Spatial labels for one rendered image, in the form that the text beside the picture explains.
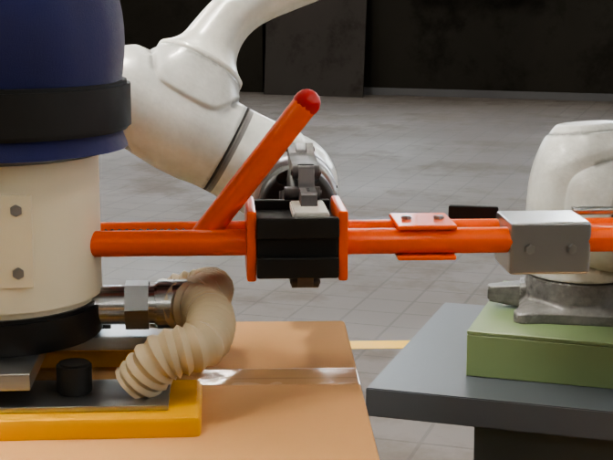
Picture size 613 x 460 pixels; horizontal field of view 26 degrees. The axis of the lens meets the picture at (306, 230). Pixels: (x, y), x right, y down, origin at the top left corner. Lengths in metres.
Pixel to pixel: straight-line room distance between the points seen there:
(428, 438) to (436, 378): 1.99
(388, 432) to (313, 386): 2.74
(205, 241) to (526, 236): 0.27
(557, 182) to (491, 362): 0.26
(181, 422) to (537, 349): 0.89
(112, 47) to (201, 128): 0.33
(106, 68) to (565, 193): 0.93
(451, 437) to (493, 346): 2.02
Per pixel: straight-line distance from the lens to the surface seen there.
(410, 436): 3.85
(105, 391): 1.08
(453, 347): 2.00
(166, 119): 1.39
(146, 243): 1.11
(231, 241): 1.11
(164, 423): 1.03
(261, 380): 1.16
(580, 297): 1.89
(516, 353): 1.84
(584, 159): 1.85
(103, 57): 1.07
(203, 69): 1.41
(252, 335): 1.30
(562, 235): 1.14
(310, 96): 1.11
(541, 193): 1.88
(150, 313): 1.13
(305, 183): 1.17
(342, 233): 1.10
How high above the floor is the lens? 1.29
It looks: 11 degrees down
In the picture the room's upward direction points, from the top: straight up
